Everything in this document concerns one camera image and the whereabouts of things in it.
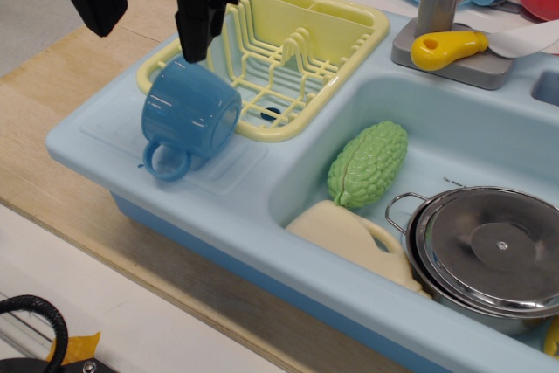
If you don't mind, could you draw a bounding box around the green toy bitter melon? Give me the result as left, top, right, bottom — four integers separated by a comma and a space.
327, 121, 408, 209

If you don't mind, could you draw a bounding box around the black cable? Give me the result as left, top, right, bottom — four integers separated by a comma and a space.
0, 294, 70, 372

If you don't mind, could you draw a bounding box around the cream plastic jug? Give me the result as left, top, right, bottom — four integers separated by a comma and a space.
286, 200, 431, 298

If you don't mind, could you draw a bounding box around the yellow plastic dish rack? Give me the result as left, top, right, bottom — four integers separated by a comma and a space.
136, 0, 390, 144

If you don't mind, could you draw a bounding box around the yellow toy item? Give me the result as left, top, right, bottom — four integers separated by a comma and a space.
542, 316, 559, 360

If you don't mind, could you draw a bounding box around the yellow handled toy knife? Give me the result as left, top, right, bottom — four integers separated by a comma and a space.
411, 20, 558, 71

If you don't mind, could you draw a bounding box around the wooden board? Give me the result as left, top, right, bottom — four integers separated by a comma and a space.
1, 0, 401, 372

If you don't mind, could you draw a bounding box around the grey toy faucet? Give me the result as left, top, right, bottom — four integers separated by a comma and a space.
391, 0, 514, 90

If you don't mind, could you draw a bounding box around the light blue toy sink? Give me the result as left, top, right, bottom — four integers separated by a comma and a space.
46, 12, 558, 372

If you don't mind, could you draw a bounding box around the yellow tape piece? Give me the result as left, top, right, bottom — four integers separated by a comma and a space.
61, 331, 101, 365

